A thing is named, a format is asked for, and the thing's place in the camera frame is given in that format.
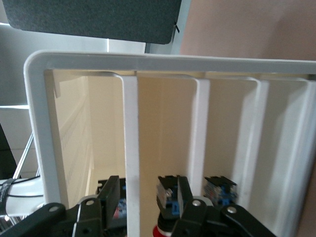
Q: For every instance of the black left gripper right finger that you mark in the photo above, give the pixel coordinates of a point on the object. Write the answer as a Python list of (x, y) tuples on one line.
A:
[(185, 192)]

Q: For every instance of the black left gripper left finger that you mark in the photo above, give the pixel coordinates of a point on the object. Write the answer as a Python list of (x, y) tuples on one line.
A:
[(108, 197)]

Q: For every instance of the white drawer with dividers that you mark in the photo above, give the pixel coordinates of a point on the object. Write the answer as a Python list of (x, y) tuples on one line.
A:
[(130, 123)]

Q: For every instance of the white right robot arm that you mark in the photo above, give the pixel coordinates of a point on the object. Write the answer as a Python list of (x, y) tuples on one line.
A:
[(27, 188)]

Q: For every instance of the red cap push button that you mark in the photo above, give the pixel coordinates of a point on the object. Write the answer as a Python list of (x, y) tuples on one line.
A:
[(166, 197)]

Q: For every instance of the dark grey felt panel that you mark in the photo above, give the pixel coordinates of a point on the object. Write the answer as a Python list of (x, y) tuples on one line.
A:
[(86, 19)]

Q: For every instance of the chrome metal rod frame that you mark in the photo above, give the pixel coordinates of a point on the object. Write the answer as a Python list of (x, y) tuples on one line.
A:
[(24, 153)]

